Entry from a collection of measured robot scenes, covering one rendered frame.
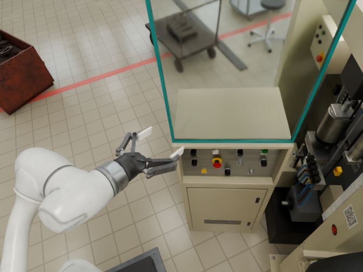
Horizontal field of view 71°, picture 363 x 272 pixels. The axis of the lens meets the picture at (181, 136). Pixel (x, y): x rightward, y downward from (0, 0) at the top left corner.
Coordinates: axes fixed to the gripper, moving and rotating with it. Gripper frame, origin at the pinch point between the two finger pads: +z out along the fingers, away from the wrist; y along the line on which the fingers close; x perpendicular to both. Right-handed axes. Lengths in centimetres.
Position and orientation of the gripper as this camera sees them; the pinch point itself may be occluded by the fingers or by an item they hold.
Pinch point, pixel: (164, 141)
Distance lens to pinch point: 85.1
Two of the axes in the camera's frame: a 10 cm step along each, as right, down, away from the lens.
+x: 1.9, -7.7, -6.1
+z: 5.8, -4.2, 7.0
